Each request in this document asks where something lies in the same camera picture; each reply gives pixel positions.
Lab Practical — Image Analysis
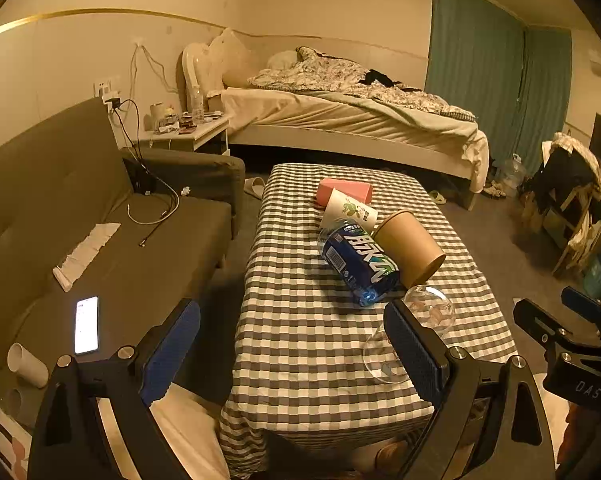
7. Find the bed with beige sheet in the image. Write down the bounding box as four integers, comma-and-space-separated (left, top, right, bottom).
206, 84, 490, 212

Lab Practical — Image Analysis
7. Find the olive green sofa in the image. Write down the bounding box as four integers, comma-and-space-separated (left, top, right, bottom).
0, 96, 246, 413

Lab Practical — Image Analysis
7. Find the black cable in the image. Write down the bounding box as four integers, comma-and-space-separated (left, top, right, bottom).
111, 99, 181, 247

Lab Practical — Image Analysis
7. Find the brown paper cup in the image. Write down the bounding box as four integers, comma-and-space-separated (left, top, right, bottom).
373, 209, 447, 289

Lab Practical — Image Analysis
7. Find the wall socket with chargers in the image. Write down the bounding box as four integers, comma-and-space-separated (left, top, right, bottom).
94, 76, 124, 111

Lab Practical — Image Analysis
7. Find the striped paper bag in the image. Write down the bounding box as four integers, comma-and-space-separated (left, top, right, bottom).
0, 404, 35, 480

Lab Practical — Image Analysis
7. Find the white nightstand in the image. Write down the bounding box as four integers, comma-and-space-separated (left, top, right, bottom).
138, 114, 232, 157

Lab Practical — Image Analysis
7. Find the pink box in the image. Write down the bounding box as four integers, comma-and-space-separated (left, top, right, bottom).
315, 178, 375, 211

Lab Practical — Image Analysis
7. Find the teal curtain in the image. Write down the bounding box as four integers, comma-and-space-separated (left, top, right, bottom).
423, 0, 574, 177

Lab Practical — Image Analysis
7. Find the floral blanket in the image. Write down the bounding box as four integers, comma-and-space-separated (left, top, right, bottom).
247, 46, 479, 122

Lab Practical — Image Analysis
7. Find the white headboard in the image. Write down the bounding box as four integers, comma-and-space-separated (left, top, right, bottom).
181, 42, 217, 112

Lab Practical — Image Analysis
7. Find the chair with piled clothes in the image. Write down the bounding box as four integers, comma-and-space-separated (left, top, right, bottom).
521, 131, 601, 277

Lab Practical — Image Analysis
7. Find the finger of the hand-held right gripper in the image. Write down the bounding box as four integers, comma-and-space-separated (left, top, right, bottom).
512, 298, 581, 361
561, 286, 601, 343

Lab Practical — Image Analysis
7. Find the clear wine glass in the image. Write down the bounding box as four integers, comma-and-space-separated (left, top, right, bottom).
362, 284, 456, 385

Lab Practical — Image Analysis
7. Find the black garment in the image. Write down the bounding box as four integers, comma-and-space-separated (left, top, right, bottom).
362, 68, 412, 90

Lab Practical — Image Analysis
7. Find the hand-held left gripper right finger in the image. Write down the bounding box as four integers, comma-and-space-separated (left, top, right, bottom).
383, 299, 556, 480

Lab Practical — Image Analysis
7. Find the plain white paper cup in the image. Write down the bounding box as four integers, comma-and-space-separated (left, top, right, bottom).
6, 342, 50, 390

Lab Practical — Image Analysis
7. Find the white folded paper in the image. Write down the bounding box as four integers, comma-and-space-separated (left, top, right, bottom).
52, 222, 122, 292

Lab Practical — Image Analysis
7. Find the large clear water jug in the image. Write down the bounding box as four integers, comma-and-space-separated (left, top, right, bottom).
497, 153, 526, 194

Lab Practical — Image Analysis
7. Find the smartphone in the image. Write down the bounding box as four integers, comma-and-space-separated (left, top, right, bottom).
73, 295, 100, 356

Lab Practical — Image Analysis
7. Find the blue label water bottle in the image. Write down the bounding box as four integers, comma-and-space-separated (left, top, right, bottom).
317, 220, 401, 309

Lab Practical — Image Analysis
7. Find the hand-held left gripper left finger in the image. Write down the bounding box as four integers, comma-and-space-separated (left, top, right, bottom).
28, 299, 202, 480

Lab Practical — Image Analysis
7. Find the white paper cup green print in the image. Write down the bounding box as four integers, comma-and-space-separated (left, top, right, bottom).
319, 188, 379, 234

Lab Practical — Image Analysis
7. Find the person's right hand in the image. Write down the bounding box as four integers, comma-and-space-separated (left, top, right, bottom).
564, 400, 601, 480

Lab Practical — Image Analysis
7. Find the white charging cable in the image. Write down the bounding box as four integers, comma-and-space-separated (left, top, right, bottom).
126, 187, 180, 226

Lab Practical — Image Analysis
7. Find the white cushion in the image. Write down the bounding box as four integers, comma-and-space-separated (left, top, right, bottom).
149, 384, 232, 480

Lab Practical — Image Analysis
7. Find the checkered tablecloth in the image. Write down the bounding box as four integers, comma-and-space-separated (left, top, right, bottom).
219, 162, 519, 479

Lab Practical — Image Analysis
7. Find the white wall cable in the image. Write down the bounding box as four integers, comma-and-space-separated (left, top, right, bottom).
130, 37, 180, 95

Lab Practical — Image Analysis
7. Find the beige pillow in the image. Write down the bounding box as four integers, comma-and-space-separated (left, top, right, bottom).
208, 27, 257, 89

